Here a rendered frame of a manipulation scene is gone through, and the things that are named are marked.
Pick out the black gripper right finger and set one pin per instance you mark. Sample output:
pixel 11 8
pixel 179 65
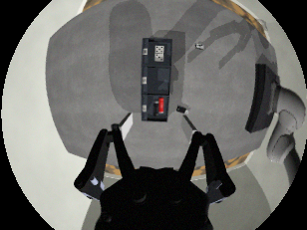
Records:
pixel 221 185

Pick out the red battery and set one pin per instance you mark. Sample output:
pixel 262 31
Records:
pixel 160 105

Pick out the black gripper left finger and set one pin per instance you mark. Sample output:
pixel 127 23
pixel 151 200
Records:
pixel 90 180

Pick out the black rack of bins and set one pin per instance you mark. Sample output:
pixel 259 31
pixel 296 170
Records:
pixel 155 76

